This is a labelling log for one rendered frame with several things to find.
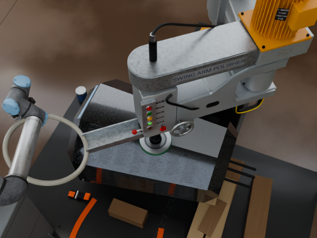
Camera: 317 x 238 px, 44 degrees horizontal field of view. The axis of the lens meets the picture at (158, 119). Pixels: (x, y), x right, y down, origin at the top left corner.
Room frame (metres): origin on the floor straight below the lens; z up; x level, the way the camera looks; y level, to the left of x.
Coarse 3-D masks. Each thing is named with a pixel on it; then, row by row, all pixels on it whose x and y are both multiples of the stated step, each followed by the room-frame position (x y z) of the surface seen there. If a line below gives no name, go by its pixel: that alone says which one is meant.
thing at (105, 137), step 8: (128, 120) 1.29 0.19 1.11; (136, 120) 1.29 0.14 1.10; (104, 128) 1.23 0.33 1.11; (112, 128) 1.25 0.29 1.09; (120, 128) 1.25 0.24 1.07; (128, 128) 1.25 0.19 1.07; (136, 128) 1.25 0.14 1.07; (88, 136) 1.20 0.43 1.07; (96, 136) 1.20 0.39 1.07; (104, 136) 1.20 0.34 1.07; (112, 136) 1.20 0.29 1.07; (120, 136) 1.20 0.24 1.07; (128, 136) 1.17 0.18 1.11; (136, 136) 1.18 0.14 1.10; (96, 144) 1.14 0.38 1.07; (104, 144) 1.12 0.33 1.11; (112, 144) 1.13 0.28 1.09
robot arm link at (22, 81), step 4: (16, 76) 1.31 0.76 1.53; (20, 76) 1.32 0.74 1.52; (24, 76) 1.33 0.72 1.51; (16, 80) 1.29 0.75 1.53; (20, 80) 1.29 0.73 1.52; (24, 80) 1.30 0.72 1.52; (28, 80) 1.31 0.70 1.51; (16, 84) 1.26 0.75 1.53; (20, 84) 1.26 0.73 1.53; (24, 84) 1.27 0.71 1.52; (28, 84) 1.28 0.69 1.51; (24, 88) 1.26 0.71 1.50; (28, 88) 1.27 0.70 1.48; (28, 92) 1.28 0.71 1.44
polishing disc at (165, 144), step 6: (168, 132) 1.33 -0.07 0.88; (144, 138) 1.28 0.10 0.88; (162, 138) 1.28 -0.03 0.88; (168, 138) 1.28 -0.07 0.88; (144, 144) 1.24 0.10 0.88; (150, 144) 1.24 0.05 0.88; (156, 144) 1.24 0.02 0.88; (162, 144) 1.24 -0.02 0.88; (168, 144) 1.24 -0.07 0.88; (150, 150) 1.20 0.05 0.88; (156, 150) 1.19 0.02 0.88; (162, 150) 1.19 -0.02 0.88
